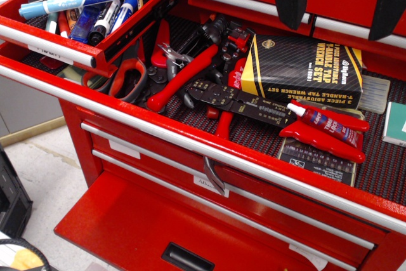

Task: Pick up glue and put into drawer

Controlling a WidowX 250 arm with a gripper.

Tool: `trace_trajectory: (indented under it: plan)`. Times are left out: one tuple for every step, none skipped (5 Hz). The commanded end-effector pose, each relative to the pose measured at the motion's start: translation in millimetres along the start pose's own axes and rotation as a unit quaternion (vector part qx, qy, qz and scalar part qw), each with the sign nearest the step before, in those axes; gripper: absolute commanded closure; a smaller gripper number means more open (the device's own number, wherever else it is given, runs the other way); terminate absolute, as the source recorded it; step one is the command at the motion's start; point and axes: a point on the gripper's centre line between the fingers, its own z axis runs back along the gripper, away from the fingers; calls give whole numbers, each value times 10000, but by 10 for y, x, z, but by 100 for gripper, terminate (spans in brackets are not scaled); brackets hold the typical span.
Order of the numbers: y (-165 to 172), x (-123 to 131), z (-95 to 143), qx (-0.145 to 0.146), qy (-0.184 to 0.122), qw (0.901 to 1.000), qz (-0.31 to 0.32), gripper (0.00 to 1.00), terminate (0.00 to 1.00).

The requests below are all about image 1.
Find blue white marker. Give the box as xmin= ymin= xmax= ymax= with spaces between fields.
xmin=110 ymin=0 xmax=138 ymax=34

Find black plastic crate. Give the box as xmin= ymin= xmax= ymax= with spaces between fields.
xmin=1 ymin=147 xmax=33 ymax=238

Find yellow sponge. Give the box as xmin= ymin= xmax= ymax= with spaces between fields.
xmin=11 ymin=249 xmax=44 ymax=270

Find red thin pen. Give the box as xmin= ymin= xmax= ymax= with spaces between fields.
xmin=58 ymin=11 xmax=70 ymax=38

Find small open red drawer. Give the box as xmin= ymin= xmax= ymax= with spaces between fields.
xmin=1 ymin=0 xmax=175 ymax=77

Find green thin marker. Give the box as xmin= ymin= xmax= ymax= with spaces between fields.
xmin=45 ymin=13 xmax=58 ymax=34

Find clear plastic bit box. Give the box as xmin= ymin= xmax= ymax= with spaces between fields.
xmin=358 ymin=75 xmax=391 ymax=114

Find red grey handled scissors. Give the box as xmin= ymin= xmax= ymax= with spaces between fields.
xmin=96 ymin=41 xmax=148 ymax=103

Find black yellow tap wrench box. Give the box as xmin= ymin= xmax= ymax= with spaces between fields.
xmin=241 ymin=35 xmax=363 ymax=109

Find light blue marker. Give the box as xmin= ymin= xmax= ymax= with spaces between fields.
xmin=18 ymin=0 xmax=84 ymax=20

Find black capped white marker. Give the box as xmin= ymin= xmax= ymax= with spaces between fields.
xmin=88 ymin=0 xmax=121 ymax=46

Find blue translucent lighter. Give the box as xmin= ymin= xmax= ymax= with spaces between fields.
xmin=69 ymin=4 xmax=104 ymax=44

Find red tool chest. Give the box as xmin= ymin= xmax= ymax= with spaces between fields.
xmin=1 ymin=0 xmax=405 ymax=270

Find small red flush cutters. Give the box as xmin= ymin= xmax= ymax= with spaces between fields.
xmin=150 ymin=19 xmax=193 ymax=68

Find green white box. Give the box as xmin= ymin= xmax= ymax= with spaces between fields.
xmin=383 ymin=102 xmax=406 ymax=147

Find red handled crimper pliers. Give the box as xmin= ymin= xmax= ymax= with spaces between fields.
xmin=146 ymin=13 xmax=251 ymax=114

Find red threadlocker glue bottle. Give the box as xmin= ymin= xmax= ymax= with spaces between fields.
xmin=287 ymin=103 xmax=369 ymax=148

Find metal pliers tip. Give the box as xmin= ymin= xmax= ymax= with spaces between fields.
xmin=203 ymin=156 xmax=225 ymax=195

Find black crimping tool red handles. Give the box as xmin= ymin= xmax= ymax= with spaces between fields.
xmin=187 ymin=81 xmax=370 ymax=164

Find large open red drawer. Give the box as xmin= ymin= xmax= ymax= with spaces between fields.
xmin=0 ymin=13 xmax=406 ymax=235

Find red screwdriver handle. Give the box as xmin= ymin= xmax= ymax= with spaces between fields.
xmin=227 ymin=58 xmax=247 ymax=89

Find drill bit set case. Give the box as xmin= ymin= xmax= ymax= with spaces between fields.
xmin=278 ymin=100 xmax=369 ymax=186

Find open bottom red drawer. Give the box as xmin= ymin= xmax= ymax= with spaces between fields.
xmin=53 ymin=170 xmax=321 ymax=271

